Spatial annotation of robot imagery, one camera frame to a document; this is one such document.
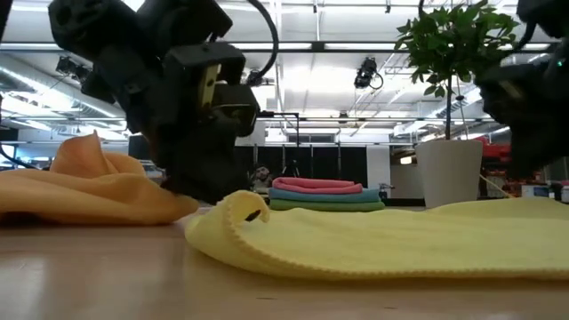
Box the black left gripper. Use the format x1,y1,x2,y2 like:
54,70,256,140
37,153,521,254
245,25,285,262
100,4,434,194
82,44,251,204

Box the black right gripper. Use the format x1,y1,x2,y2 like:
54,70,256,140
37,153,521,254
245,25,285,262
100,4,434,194
509,52,569,179

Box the pink microfiber towel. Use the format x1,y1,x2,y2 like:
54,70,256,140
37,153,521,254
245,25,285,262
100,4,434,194
271,176,364,196

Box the green microfiber towel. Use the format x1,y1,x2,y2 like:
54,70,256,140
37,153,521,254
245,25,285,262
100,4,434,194
269,198,387,212

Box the blue microfiber towel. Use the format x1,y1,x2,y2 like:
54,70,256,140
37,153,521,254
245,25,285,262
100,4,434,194
268,186,381,204

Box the yellow microfiber towel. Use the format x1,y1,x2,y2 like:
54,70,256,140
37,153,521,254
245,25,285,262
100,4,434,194
184,189,569,281

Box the white blue carton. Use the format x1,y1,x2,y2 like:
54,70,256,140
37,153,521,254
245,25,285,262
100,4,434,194
520,184,552,199

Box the shelf with red bins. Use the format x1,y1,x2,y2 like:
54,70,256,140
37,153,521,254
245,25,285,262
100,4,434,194
482,135,517,196

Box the yellow slanted rod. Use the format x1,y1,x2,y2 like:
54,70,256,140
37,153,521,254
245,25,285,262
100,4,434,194
478,173,512,199

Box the person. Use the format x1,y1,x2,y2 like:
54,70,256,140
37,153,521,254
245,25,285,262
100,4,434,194
251,164,273,193

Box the green plant in white pot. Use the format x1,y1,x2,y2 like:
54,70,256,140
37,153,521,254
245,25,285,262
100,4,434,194
394,0,521,209

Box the black metal stand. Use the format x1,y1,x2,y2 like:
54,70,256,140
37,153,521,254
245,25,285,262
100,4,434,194
257,110,301,179

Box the black overhead rig beam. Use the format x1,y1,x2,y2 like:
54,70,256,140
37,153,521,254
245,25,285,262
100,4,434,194
0,40,569,54

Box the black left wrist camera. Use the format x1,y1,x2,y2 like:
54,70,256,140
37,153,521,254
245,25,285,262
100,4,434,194
171,42,261,138

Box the black ceiling camera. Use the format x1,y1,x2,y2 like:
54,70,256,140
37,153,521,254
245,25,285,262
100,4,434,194
246,68,268,88

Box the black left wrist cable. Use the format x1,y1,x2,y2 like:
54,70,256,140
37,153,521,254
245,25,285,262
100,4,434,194
246,0,280,85

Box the black hanging camera with cable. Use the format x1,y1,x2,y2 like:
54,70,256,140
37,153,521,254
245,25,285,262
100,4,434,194
354,56,384,90

